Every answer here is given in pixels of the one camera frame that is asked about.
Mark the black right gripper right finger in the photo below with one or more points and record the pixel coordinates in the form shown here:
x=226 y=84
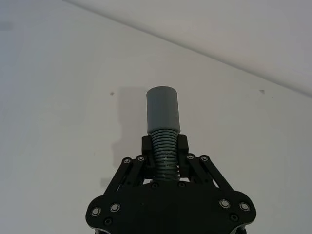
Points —
x=198 y=170

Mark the grey threaded plastic bolt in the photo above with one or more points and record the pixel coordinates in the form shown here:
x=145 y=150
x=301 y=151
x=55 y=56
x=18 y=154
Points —
x=162 y=109

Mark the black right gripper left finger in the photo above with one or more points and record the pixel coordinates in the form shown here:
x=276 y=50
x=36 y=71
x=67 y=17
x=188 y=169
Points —
x=132 y=170

